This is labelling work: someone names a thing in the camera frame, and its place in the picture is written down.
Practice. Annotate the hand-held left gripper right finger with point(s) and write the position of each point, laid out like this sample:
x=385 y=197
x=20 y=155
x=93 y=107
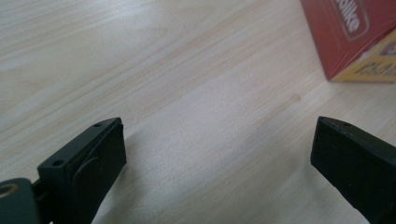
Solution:
x=358 y=165

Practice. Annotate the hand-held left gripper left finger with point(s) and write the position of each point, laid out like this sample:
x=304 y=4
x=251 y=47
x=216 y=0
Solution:
x=84 y=168

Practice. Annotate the red and yellow box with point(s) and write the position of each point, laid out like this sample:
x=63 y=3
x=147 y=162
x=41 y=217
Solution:
x=342 y=37

